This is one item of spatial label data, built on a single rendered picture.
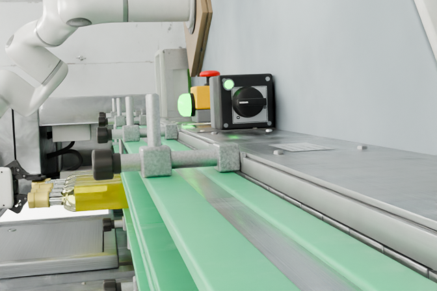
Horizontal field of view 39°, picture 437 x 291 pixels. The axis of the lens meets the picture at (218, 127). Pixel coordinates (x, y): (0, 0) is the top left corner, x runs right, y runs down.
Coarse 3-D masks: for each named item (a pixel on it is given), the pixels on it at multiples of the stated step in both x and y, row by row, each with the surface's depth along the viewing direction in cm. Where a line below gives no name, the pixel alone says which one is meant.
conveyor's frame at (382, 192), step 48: (192, 144) 84; (240, 144) 63; (288, 144) 60; (336, 144) 58; (288, 192) 41; (336, 192) 34; (384, 192) 30; (432, 192) 30; (384, 240) 27; (432, 240) 23
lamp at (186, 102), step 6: (180, 96) 118; (186, 96) 117; (192, 96) 117; (180, 102) 117; (186, 102) 117; (192, 102) 117; (180, 108) 117; (186, 108) 117; (192, 108) 117; (186, 114) 118; (192, 114) 118
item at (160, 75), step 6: (156, 54) 173; (162, 54) 163; (156, 60) 179; (162, 60) 163; (156, 66) 179; (162, 66) 163; (156, 72) 179; (162, 72) 163; (156, 78) 179; (162, 78) 163; (156, 84) 179; (162, 84) 163; (156, 90) 179; (162, 90) 163; (162, 96) 164; (162, 102) 164; (162, 108) 164; (162, 114) 180
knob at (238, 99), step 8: (240, 88) 87; (248, 88) 86; (240, 96) 86; (248, 96) 86; (256, 96) 86; (232, 104) 87; (240, 104) 84; (248, 104) 85; (256, 104) 85; (264, 104) 85; (240, 112) 86; (248, 112) 86; (256, 112) 86
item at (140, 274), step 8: (128, 208) 134; (128, 216) 125; (128, 224) 117; (128, 232) 110; (136, 240) 103; (136, 248) 98; (136, 256) 93; (136, 264) 88; (136, 272) 85; (144, 272) 84; (144, 280) 81; (144, 288) 77
